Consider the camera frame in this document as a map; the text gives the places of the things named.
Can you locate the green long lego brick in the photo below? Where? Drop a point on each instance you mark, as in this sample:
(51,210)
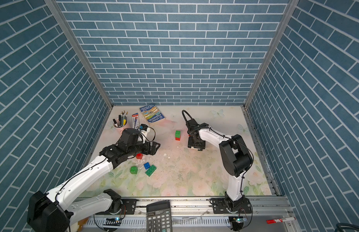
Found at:
(151,170)

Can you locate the pink metal pencil bucket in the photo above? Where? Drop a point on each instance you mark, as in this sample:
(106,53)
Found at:
(119,129)

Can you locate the aluminium corner post right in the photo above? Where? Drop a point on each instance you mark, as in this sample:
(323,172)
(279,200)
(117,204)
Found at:
(291,6)

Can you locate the black calculator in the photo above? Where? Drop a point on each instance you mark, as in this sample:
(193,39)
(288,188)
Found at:
(159,217)

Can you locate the bundle of pencils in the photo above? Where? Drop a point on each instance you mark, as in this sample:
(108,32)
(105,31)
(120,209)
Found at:
(122,119)

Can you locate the green square lego brick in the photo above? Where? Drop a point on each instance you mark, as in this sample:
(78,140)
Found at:
(134,170)

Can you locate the aluminium corner post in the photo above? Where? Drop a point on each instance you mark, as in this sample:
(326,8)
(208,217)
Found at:
(291,6)
(66,29)

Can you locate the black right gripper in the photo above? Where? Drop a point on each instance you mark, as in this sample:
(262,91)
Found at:
(190,144)

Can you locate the blue Treehouse paperback book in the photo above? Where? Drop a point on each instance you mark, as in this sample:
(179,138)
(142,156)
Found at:
(151,113)

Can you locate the red white marker pen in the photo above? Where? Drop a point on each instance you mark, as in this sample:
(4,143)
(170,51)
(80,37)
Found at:
(280,220)

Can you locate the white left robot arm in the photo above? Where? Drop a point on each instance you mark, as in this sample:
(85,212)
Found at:
(55,210)

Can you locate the HB pencil box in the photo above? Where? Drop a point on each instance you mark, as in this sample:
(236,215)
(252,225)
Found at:
(135,121)

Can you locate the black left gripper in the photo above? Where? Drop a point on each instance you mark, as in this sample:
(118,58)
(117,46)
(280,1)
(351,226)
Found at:
(153,150)

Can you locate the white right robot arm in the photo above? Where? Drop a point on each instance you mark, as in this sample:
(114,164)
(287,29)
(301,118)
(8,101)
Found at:
(237,160)

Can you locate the aluminium corner post left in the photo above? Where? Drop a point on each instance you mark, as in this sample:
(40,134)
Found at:
(66,29)

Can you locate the blue small lego brick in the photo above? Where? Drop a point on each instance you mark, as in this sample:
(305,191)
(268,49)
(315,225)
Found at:
(147,166)

